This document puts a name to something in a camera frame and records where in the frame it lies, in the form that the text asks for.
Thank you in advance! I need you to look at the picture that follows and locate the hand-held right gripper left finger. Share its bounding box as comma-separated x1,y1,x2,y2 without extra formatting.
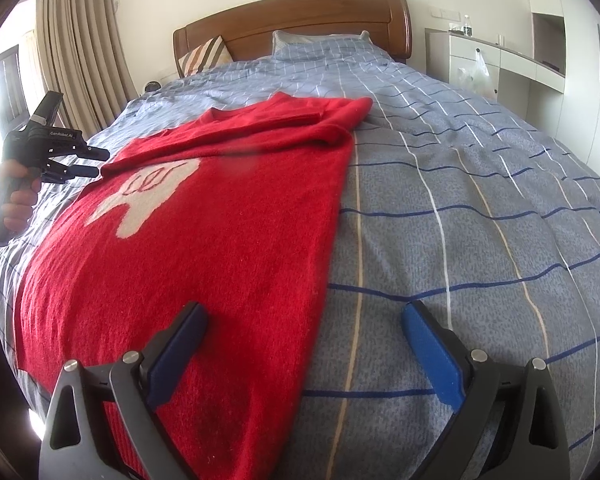
39,302,210,480

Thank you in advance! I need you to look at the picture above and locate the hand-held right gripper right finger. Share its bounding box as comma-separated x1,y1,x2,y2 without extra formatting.
401,301,572,480

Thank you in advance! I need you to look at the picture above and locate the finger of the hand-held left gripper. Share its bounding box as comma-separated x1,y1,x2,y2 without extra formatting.
42,161,101,184
74,145,111,162

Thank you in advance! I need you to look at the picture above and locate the red sweater with white rabbit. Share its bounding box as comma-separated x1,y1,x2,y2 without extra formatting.
12,91,374,480

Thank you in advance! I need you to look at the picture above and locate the person's left hand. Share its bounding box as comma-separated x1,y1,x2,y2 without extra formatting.
0,159,43,235

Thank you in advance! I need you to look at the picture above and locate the window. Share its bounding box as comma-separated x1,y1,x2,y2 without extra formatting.
0,45,37,166

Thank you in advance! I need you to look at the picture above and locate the beige curtain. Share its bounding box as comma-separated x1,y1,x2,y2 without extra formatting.
34,0,142,133

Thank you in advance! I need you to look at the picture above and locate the striped cushion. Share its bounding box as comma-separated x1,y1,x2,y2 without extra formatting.
178,35,234,79

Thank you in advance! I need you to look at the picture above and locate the bed with blue checked cover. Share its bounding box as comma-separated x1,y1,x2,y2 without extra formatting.
0,42,600,480

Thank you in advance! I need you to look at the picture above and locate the blue checked pillow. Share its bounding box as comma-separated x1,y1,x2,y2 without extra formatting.
271,29,372,57

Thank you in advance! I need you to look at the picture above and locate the brown wooden headboard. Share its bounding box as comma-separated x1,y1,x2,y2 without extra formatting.
173,0,413,79

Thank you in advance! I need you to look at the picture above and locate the clear plastic bag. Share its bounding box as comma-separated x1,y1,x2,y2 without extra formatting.
456,49,497,97

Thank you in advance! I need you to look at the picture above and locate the white built-in desk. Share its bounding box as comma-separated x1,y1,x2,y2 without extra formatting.
425,27,567,102

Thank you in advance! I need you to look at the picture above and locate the white wardrobe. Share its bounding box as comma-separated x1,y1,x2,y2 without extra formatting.
522,0,600,166

